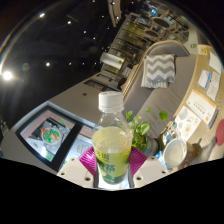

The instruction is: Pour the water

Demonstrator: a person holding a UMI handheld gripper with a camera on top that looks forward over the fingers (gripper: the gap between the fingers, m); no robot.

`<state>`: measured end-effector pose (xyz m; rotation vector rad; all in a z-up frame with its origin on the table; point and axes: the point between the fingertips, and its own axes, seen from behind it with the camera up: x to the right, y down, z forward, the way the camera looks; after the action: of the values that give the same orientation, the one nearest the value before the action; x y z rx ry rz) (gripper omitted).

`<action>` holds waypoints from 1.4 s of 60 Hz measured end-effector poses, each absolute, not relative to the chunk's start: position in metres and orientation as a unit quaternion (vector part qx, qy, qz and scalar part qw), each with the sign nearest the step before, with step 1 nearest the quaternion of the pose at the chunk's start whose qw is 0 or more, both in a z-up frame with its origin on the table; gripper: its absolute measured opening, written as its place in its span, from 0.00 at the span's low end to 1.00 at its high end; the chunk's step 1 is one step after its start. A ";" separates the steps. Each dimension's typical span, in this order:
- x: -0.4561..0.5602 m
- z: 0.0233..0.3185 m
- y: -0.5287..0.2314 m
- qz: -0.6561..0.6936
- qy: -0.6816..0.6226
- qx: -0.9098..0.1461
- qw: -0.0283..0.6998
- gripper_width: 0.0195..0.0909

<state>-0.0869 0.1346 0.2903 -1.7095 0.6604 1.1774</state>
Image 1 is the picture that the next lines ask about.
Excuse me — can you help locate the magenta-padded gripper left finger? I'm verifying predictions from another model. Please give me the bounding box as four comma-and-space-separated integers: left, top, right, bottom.
57, 145, 98, 190

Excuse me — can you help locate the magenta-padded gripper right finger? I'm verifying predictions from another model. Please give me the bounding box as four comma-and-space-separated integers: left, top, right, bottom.
127, 145, 168, 190

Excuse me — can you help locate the green tea drink bottle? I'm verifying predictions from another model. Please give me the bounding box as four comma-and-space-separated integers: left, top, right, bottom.
91, 90, 134, 185

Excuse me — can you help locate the small blue white carton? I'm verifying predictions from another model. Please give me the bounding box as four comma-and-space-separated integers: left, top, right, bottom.
154, 149, 168, 164

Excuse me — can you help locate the christmas tree window decal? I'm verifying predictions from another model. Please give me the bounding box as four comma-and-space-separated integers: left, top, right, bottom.
66, 133, 93, 162

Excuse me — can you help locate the brown ceramic mug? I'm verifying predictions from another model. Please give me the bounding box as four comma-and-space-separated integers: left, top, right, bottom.
162, 137, 203, 169

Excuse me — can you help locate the green potted plant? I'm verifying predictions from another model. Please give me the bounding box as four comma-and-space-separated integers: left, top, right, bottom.
124, 107, 169, 158

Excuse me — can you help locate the white printed paper sheet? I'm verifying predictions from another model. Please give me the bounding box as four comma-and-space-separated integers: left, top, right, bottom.
173, 105, 202, 143

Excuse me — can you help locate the grey curved sofa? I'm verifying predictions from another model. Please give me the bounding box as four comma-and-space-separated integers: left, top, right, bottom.
121, 39, 198, 139

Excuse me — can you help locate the flat round red coaster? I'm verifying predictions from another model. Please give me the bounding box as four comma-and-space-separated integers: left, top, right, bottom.
214, 118, 224, 147

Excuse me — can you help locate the white orange flat box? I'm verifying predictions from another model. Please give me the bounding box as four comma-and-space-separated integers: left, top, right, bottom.
185, 89, 219, 129

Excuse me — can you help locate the grey chevron pillow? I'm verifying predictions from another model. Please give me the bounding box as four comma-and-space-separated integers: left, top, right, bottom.
140, 53, 177, 90

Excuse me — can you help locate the blue white card pack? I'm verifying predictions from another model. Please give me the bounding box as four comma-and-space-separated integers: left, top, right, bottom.
197, 69, 212, 90

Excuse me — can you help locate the white paper slip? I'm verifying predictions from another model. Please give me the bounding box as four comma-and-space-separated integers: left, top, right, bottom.
205, 71, 222, 101
208, 51, 223, 76

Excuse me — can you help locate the group of ceiling spotlights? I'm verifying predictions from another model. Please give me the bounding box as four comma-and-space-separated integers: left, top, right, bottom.
0, 1, 118, 83

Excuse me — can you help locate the small yellow card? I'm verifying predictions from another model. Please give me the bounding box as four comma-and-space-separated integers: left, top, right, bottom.
197, 44, 209, 56

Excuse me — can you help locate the group of round-backed chairs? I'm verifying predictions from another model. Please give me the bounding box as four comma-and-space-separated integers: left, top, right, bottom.
143, 13, 188, 41

